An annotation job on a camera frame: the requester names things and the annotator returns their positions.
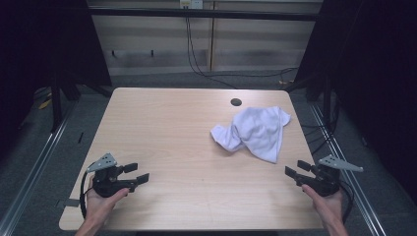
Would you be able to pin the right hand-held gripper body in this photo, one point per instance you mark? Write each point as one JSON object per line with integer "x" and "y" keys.
{"x": 326, "y": 183}

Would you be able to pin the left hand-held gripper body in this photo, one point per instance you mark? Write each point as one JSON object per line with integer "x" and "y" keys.
{"x": 105, "y": 182}

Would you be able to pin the white cloth with blue print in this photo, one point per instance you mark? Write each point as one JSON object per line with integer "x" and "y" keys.
{"x": 259, "y": 132}

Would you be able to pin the person's right hand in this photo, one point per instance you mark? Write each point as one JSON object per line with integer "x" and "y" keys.
{"x": 329, "y": 208}

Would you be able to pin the person's left hand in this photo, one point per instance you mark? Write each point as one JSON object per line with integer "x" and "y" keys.
{"x": 98, "y": 206}

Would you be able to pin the small black strip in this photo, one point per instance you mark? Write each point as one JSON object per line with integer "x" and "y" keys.
{"x": 80, "y": 137}

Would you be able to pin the black metal stand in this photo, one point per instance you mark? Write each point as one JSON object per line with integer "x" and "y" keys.
{"x": 56, "y": 105}

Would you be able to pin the yellow object on floor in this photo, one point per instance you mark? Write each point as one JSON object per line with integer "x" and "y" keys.
{"x": 45, "y": 103}

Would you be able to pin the black curtain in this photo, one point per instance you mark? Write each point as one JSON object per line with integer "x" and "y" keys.
{"x": 377, "y": 82}
{"x": 42, "y": 46}

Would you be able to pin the black horizontal metal bar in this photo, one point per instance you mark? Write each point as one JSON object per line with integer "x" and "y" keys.
{"x": 203, "y": 14}

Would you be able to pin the metal floor rail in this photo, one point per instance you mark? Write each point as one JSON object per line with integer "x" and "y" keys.
{"x": 344, "y": 150}
{"x": 32, "y": 170}

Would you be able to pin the wooden wall post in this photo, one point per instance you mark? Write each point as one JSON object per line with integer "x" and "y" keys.
{"x": 212, "y": 36}

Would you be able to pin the white wall socket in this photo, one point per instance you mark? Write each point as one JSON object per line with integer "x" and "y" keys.
{"x": 191, "y": 4}

